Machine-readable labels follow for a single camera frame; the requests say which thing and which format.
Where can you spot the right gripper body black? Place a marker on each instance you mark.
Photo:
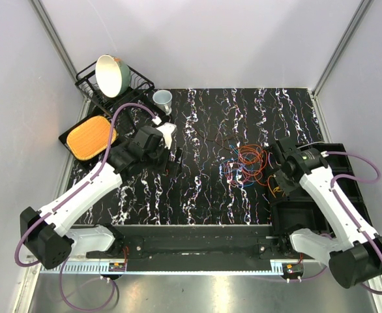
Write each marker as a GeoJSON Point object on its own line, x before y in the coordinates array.
{"type": "Point", "coordinates": [286, 185]}

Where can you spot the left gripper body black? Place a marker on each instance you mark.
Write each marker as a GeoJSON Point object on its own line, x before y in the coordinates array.
{"type": "Point", "coordinates": [160, 160]}

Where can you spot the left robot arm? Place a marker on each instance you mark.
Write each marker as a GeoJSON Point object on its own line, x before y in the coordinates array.
{"type": "Point", "coordinates": [48, 232]}

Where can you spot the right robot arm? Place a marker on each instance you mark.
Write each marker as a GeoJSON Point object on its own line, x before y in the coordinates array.
{"type": "Point", "coordinates": [354, 254]}

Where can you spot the black compartment organizer tray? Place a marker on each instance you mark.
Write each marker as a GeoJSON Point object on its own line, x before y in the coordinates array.
{"type": "Point", "coordinates": [298, 210]}

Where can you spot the black flat tray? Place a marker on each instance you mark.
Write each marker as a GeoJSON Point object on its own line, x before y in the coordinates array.
{"type": "Point", "coordinates": [86, 165]}

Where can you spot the light blue cup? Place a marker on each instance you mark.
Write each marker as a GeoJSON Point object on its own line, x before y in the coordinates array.
{"type": "Point", "coordinates": [163, 100]}

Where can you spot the orange woven mat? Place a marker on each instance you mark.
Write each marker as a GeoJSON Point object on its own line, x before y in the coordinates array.
{"type": "Point", "coordinates": [90, 138]}

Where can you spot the cream and green bowl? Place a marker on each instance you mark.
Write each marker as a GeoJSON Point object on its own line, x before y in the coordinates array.
{"type": "Point", "coordinates": [113, 75]}

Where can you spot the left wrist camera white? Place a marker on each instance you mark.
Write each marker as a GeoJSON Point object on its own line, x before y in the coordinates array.
{"type": "Point", "coordinates": [168, 131]}

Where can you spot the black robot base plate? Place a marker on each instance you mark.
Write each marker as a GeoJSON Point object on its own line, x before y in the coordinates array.
{"type": "Point", "coordinates": [204, 249]}

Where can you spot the black wire dish rack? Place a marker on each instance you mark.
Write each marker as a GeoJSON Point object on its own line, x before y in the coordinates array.
{"type": "Point", "coordinates": [130, 119]}

